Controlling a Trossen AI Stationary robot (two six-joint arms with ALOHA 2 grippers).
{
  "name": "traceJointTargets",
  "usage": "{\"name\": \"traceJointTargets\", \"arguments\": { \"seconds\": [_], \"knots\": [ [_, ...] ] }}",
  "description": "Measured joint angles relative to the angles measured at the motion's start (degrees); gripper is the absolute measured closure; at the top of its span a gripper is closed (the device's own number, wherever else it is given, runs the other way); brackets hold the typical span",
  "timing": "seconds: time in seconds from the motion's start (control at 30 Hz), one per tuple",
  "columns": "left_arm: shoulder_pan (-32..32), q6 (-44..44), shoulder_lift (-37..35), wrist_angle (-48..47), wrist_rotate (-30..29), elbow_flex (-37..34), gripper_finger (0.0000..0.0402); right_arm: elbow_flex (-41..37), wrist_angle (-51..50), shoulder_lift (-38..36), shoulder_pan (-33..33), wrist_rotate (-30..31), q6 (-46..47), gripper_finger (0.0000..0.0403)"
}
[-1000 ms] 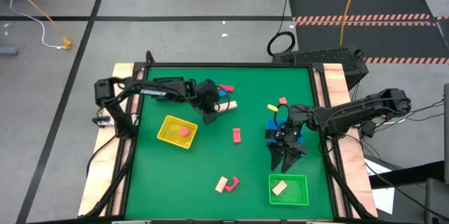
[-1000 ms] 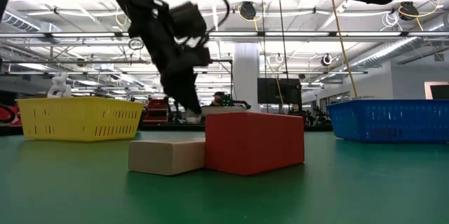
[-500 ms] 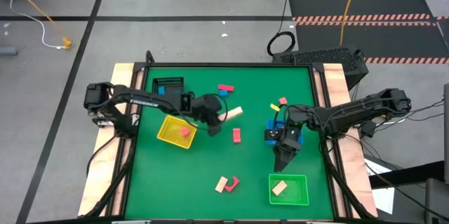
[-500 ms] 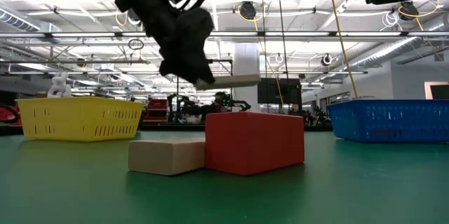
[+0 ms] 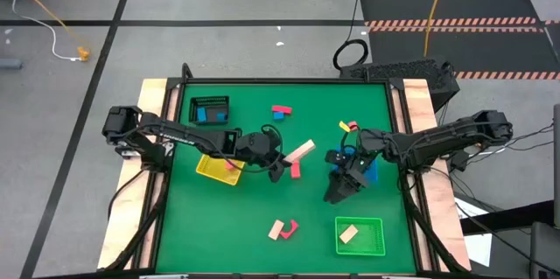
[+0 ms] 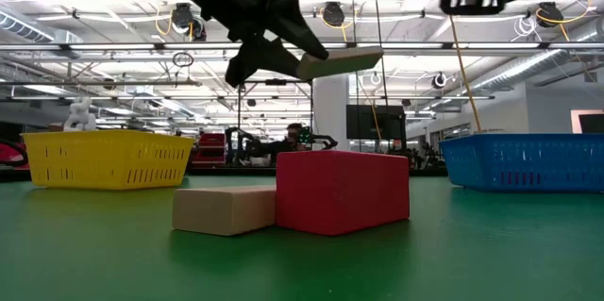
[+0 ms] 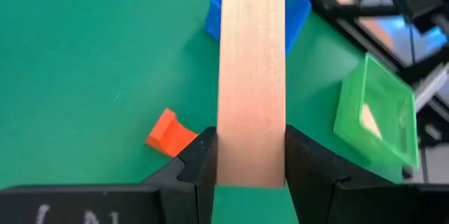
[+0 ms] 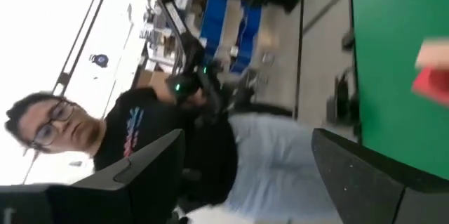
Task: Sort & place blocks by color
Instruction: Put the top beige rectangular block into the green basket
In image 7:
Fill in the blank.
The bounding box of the black aluminium table frame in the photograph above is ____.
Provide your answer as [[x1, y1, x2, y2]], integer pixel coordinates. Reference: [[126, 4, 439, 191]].
[[286, 0, 449, 147]]

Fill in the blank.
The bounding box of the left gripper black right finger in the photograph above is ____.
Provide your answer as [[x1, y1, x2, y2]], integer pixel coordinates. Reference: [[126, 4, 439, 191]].
[[285, 124, 449, 224]]

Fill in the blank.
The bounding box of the long natural wood block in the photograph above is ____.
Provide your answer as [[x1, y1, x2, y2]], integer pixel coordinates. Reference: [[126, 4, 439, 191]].
[[215, 0, 287, 188]]

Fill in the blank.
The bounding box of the blue plastic basket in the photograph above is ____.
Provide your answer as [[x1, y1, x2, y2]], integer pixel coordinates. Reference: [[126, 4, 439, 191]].
[[205, 0, 312, 55]]

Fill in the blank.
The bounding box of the green table mat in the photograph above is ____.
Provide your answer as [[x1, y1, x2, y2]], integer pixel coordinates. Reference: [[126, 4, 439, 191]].
[[0, 0, 404, 224]]

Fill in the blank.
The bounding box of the red arch block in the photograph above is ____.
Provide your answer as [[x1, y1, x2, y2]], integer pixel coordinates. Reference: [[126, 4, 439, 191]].
[[145, 107, 200, 158]]

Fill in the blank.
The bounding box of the short natural wood block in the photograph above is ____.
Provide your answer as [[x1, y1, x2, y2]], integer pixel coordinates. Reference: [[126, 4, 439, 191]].
[[360, 103, 383, 140]]

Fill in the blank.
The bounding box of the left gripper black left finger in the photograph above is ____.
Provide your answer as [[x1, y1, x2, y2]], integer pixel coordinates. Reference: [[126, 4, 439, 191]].
[[0, 126, 218, 224]]

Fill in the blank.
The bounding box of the green plastic basket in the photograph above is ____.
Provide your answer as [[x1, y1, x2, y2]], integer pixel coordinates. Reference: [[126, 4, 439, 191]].
[[333, 52, 421, 171]]

